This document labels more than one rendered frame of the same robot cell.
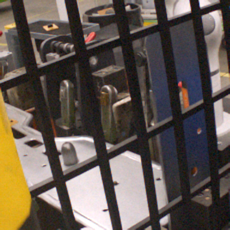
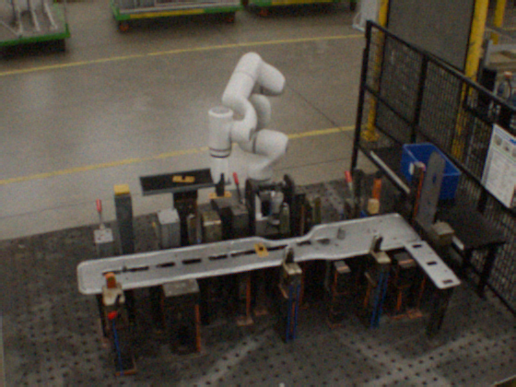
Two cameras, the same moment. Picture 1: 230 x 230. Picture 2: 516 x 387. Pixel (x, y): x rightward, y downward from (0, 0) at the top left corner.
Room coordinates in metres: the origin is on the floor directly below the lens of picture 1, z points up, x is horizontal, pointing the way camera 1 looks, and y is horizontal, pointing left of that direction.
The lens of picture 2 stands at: (0.85, 2.09, 2.40)
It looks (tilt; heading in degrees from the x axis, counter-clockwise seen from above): 31 degrees down; 284
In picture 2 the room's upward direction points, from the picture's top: 2 degrees clockwise
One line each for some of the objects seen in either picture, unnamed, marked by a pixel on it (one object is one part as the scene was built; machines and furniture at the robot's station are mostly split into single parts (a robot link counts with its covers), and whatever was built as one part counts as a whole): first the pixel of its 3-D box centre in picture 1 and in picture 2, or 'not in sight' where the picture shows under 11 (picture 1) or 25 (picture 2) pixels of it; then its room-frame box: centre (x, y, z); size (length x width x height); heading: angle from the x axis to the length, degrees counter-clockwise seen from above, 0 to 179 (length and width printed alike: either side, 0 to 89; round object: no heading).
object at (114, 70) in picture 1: (121, 146); (294, 230); (1.20, -0.05, 0.91); 0.07 x 0.05 x 0.42; 122
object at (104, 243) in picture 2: not in sight; (108, 271); (1.86, 0.42, 0.88); 0.11 x 0.10 x 0.36; 122
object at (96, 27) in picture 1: (50, 29); (183, 181); (1.65, 0.08, 1.16); 0.37 x 0.14 x 0.02; 32
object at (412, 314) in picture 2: not in sight; (416, 284); (0.64, 0.09, 0.84); 0.11 x 0.06 x 0.29; 122
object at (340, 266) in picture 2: not in sight; (337, 296); (0.95, 0.25, 0.84); 0.11 x 0.08 x 0.29; 122
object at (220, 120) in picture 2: not in sight; (221, 127); (1.43, 0.27, 1.51); 0.09 x 0.08 x 0.13; 178
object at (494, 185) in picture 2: not in sight; (503, 165); (0.36, -0.20, 1.30); 0.23 x 0.02 x 0.31; 122
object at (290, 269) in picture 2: not in sight; (288, 300); (1.13, 0.36, 0.87); 0.12 x 0.09 x 0.35; 122
